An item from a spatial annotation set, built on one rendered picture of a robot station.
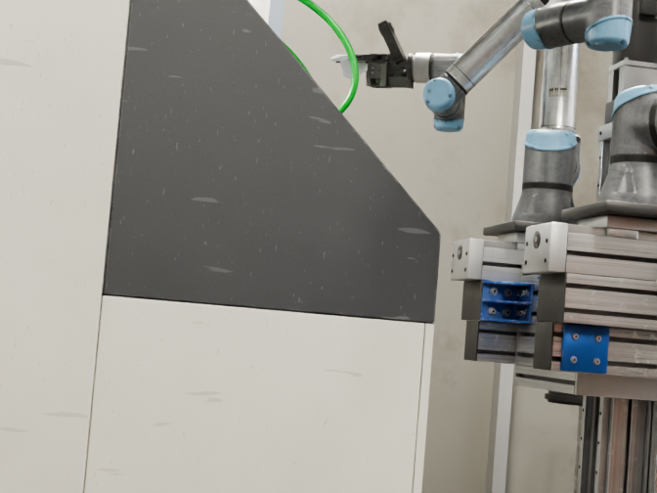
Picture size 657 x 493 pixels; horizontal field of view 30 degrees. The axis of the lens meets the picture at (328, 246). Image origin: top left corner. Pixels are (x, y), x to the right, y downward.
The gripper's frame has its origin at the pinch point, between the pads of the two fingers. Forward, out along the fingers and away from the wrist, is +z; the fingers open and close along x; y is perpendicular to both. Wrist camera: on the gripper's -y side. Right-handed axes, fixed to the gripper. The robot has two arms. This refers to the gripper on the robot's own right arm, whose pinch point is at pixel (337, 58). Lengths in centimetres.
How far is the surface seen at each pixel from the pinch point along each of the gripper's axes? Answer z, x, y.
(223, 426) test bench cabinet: -15, -115, 71
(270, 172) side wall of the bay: -18, -107, 29
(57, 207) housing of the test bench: 10, -127, 36
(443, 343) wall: 5, 209, 100
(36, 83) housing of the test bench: 15, -127, 17
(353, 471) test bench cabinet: -34, -103, 80
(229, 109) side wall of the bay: -12, -110, 19
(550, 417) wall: -40, 227, 131
